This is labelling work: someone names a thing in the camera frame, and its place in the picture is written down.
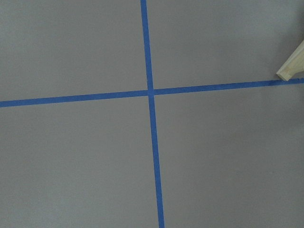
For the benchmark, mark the wooden dish rack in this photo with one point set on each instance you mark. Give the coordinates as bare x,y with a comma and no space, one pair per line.
293,65

